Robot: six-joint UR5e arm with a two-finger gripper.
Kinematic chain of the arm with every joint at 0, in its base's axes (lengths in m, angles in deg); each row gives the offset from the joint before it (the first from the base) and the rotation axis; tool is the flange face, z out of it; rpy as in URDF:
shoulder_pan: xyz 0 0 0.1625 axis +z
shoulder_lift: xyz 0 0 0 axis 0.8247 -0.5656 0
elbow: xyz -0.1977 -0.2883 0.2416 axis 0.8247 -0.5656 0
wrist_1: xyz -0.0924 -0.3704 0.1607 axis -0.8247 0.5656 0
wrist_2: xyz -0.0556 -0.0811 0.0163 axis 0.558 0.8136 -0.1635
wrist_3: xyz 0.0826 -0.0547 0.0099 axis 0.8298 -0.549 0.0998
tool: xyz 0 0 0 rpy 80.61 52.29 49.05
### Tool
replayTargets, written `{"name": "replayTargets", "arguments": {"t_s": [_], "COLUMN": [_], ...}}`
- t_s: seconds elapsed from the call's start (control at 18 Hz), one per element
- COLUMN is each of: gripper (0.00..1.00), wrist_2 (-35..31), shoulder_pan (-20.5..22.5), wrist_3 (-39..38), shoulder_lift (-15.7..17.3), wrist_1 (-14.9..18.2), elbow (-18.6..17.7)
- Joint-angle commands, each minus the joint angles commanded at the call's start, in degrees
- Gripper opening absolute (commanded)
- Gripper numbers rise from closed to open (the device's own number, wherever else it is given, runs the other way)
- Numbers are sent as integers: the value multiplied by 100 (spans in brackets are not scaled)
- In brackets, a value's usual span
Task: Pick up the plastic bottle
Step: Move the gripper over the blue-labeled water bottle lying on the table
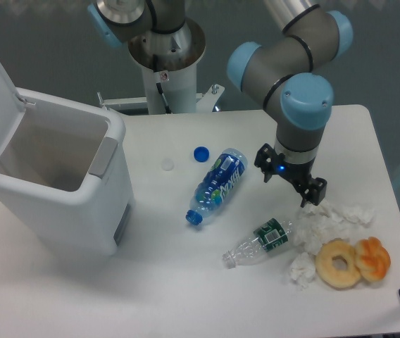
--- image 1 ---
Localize blue label plastic bottle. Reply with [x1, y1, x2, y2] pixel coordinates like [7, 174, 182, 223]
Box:
[185, 148, 248, 226]

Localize plain ring doughnut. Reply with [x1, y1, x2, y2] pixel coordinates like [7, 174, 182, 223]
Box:
[315, 240, 361, 289]

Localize small crumpled white tissue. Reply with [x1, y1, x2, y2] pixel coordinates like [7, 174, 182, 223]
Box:
[289, 252, 316, 289]

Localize black cable on pedestal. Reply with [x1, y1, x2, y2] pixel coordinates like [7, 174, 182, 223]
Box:
[151, 52, 173, 115]

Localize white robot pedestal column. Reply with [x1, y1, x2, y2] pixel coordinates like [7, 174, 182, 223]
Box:
[128, 18, 206, 106]

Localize white trash bin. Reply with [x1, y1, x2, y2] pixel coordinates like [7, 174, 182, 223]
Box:
[0, 89, 134, 255]

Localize orange glazed pastry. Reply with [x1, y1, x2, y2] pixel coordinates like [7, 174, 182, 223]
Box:
[355, 237, 391, 282]

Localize green label clear bottle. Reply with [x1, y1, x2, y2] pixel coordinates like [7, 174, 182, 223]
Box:
[223, 218, 295, 269]

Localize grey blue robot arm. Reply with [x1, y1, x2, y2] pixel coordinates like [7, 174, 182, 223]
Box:
[88, 1, 354, 205]

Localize blue bottle cap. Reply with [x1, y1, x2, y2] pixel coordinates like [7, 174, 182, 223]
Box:
[193, 146, 210, 163]

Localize white bottle cap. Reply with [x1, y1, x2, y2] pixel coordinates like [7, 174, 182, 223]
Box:
[161, 158, 175, 172]

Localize white metal mounting bracket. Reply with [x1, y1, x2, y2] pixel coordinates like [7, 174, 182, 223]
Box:
[96, 84, 225, 115]

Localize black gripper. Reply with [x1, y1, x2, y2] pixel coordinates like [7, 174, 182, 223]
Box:
[254, 144, 327, 207]

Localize large crumpled white tissue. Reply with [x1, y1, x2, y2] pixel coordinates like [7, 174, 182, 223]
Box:
[293, 200, 376, 255]

